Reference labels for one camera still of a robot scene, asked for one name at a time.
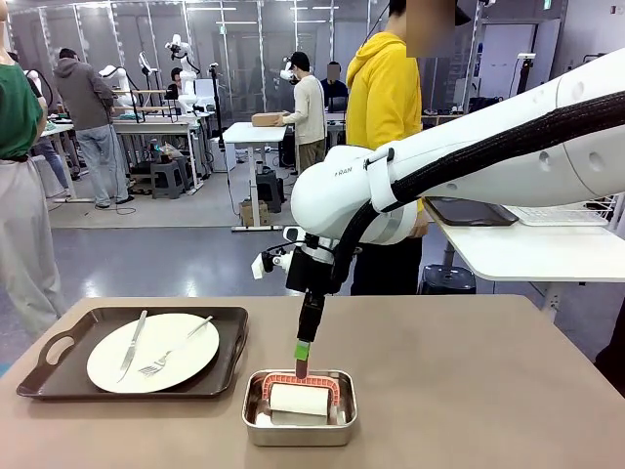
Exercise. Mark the white round plate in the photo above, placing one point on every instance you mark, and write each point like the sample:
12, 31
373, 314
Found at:
185, 361

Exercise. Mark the white background desk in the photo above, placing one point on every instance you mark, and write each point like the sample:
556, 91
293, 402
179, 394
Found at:
156, 128

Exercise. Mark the person in yellow hoodie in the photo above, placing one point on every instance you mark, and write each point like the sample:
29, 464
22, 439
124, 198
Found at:
383, 98

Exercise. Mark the white standing table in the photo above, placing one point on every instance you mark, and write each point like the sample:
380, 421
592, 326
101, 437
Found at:
254, 134

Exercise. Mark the small cardboard floor box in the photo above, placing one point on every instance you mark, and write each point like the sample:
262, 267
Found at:
254, 212

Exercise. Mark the black bag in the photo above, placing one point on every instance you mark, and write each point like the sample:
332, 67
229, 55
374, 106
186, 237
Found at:
483, 105

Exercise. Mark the silver table knife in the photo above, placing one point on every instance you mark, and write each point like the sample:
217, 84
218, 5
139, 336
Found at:
132, 347

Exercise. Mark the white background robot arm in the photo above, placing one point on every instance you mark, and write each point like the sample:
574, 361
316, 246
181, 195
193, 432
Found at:
188, 93
119, 85

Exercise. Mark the square metal tin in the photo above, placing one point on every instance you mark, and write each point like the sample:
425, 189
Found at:
298, 435

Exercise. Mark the white side table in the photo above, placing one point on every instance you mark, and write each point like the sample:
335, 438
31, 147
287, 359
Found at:
537, 249

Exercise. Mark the mannequin in green shirt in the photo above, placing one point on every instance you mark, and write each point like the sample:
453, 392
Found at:
19, 220

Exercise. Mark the grey plastic stool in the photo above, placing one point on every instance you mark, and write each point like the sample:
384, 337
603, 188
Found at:
168, 178

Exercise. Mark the yellow-hoodie person's right hand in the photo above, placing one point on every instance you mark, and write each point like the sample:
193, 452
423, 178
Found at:
421, 225

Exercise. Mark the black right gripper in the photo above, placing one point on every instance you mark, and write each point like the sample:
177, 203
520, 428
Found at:
312, 276

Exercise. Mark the silver fork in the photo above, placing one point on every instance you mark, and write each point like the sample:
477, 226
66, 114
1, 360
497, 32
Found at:
188, 337

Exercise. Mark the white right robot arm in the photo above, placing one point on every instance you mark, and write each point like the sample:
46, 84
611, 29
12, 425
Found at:
332, 195

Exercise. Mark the flat cardboard box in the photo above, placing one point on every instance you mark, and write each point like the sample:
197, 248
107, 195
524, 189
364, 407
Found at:
268, 119

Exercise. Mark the black stool under table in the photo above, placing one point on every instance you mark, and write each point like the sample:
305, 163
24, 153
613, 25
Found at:
269, 190

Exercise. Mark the person in dark blue top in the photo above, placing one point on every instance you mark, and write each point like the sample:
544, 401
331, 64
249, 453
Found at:
334, 93

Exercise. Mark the pink lint roller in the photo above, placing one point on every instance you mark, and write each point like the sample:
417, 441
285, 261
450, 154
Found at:
298, 398

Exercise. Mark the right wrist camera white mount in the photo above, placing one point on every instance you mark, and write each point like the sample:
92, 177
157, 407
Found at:
273, 261

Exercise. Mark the person in grey hoodie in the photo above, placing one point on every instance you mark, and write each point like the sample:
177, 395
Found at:
88, 98

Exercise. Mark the black round stool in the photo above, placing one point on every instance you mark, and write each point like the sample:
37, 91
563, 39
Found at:
446, 281

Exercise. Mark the person in cream sweater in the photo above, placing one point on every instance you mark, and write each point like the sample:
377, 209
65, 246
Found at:
307, 112

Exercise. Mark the black tripod stand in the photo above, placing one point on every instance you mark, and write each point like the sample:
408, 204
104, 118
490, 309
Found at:
525, 73

